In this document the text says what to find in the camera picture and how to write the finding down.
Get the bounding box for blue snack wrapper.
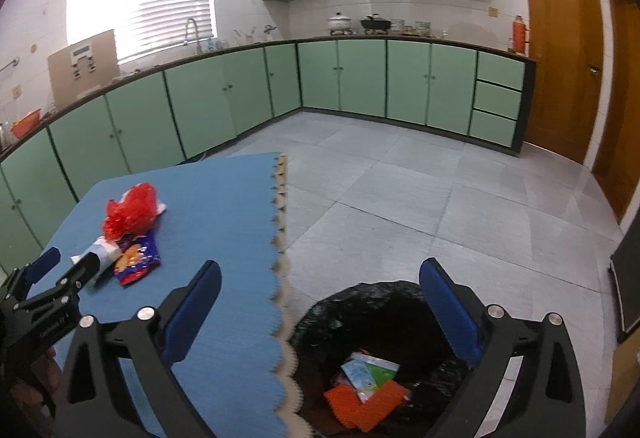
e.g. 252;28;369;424
114;232;160;286

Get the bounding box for white green plastic pouch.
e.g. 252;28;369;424
341;352;399;402

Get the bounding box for orange foam fruit net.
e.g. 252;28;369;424
324;380;409;432

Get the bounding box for black trash bin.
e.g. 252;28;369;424
290;281;474;437

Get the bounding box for green lower kitchen cabinets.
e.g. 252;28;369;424
1;36;536;271

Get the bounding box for red plastic bag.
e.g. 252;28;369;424
102;182;166;242

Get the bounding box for blue table mat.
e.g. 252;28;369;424
35;153;290;437

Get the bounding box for orange plastic basin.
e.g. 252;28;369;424
11;108;41;140

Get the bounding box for black refrigerator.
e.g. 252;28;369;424
610;215;640;344

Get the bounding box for brown cardboard box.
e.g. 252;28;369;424
48;30;120;111

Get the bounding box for brown wooden door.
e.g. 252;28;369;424
593;0;639;220
525;0;604;164

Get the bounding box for chrome sink faucet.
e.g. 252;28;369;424
183;17;203;55

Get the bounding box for orange thermos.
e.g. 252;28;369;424
512;15;529;55

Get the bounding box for black wok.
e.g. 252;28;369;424
360;14;392;34

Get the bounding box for white cooking pot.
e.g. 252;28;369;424
328;12;354;36

